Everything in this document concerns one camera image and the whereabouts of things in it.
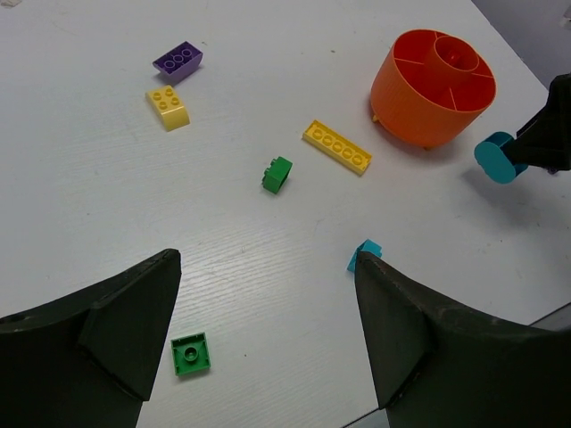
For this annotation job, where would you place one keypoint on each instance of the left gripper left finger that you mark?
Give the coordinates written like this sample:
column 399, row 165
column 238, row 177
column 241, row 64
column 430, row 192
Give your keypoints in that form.
column 90, row 358

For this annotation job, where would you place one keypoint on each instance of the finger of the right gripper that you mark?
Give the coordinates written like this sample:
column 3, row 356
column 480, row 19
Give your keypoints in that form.
column 544, row 141

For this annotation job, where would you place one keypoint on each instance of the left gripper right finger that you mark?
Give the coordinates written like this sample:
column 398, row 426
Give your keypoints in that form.
column 436, row 362

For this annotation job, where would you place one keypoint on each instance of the teal rounded lego brick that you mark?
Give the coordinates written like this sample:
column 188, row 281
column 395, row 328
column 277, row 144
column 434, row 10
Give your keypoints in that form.
column 491, row 158

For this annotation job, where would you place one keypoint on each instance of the green lego brick near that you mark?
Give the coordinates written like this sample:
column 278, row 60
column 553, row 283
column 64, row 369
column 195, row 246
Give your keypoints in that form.
column 190, row 354

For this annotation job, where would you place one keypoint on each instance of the green lego brick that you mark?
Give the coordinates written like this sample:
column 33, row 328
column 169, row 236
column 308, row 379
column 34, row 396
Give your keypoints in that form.
column 190, row 354
column 276, row 174

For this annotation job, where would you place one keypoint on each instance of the orange divided round container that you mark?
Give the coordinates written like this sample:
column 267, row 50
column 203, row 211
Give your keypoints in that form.
column 430, row 87

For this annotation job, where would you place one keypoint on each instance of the light blue small lego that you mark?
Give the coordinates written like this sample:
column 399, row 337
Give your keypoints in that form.
column 367, row 246

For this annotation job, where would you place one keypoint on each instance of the yellow long lego plate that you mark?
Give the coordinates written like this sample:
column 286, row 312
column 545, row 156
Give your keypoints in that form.
column 337, row 147

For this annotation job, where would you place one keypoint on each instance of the green lego brick centre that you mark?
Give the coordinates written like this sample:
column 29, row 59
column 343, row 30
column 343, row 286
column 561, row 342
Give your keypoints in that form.
column 276, row 174

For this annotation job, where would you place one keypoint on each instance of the yellow square lego brick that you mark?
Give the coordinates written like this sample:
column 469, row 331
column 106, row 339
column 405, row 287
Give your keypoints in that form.
column 168, row 107

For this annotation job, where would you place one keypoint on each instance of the purple lego brick far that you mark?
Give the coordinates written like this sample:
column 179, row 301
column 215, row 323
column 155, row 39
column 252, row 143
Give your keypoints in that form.
column 179, row 62

